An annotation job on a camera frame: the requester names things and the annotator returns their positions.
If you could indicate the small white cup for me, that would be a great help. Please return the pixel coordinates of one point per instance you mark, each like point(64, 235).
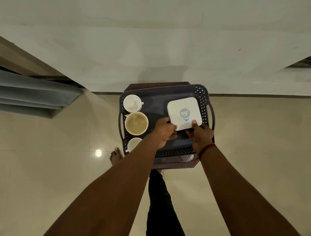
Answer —
point(132, 103)
point(133, 144)

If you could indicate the pale green curtain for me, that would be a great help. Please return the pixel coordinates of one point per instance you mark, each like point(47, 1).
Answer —
point(31, 94)

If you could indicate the person's right hand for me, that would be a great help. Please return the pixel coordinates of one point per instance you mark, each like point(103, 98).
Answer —
point(200, 138)

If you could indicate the person's left leg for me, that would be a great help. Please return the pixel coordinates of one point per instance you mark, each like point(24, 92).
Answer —
point(116, 156)

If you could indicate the dark purple plastic basket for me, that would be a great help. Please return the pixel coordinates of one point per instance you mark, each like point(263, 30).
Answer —
point(155, 102)

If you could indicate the person's leg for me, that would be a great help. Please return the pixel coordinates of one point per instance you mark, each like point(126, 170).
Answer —
point(116, 156)
point(160, 206)

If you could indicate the person's right forearm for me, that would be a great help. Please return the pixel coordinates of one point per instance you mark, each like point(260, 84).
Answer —
point(243, 194)

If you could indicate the person's left forearm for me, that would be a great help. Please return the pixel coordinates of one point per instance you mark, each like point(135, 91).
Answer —
point(109, 194)

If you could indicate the person's right leg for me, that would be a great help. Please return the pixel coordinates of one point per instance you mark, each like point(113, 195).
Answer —
point(160, 206)

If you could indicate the floral white mug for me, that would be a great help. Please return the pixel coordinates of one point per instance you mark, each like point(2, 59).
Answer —
point(136, 123)

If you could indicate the dark brown plastic stool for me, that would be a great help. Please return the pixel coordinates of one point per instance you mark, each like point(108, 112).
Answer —
point(170, 164)

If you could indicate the black window frame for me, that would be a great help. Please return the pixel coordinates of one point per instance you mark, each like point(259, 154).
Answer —
point(48, 79)

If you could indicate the white box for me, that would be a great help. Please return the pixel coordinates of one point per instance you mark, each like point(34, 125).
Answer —
point(182, 107)

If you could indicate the person's left hand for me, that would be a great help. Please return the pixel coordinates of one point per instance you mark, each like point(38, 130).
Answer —
point(164, 132)

